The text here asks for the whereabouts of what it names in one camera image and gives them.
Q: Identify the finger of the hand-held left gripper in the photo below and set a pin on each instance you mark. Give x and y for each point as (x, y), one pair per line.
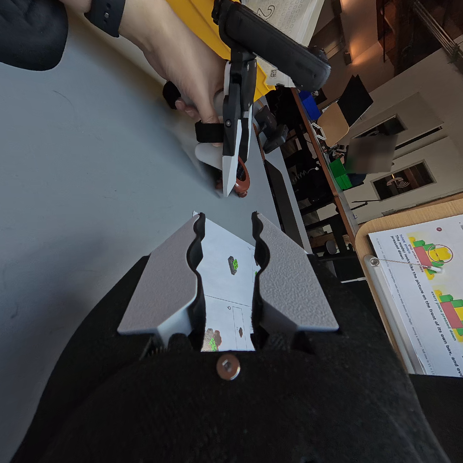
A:
(230, 170)
(246, 137)

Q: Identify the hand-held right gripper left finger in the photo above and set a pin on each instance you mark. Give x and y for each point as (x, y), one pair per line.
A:
(162, 289)

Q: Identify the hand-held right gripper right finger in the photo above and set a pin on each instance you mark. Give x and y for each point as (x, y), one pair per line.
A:
(296, 289)

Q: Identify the round brown black brick base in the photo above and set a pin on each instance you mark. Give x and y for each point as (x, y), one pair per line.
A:
(243, 181)

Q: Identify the building instruction booklet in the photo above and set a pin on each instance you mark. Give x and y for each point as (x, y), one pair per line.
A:
(224, 289)

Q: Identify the yellow plastic bin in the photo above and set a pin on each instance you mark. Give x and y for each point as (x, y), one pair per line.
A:
(195, 18)

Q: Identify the person's left forearm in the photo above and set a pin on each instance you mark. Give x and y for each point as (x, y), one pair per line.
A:
(29, 32)

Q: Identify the person's left hand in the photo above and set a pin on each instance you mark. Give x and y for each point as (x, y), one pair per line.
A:
(181, 54)

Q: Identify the black electronic device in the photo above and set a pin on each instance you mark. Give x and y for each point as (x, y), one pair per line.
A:
(275, 137)

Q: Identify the white numbered paper bag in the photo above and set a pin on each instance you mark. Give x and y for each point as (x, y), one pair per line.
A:
(289, 14)

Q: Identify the black flat panel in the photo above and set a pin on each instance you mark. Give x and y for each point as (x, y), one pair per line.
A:
(282, 202)

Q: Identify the blue plastic bin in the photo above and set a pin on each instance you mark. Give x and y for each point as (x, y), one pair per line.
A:
(311, 106)

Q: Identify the small wooden board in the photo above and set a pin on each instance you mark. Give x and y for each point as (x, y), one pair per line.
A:
(334, 124)

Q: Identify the long wooden table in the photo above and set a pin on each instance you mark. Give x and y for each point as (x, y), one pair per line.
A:
(349, 217)

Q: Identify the white board stand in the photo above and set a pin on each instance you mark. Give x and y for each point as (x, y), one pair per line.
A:
(390, 314)

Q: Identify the small green bin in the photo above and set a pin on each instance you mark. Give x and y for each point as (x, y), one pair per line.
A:
(340, 173)

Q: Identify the printed instruction sheet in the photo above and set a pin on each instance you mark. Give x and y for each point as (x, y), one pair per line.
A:
(416, 318)

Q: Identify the wooden instruction board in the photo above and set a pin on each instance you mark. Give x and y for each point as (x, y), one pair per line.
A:
(398, 217)

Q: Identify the black wrist watch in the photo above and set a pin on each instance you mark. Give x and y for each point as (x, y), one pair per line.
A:
(105, 16)

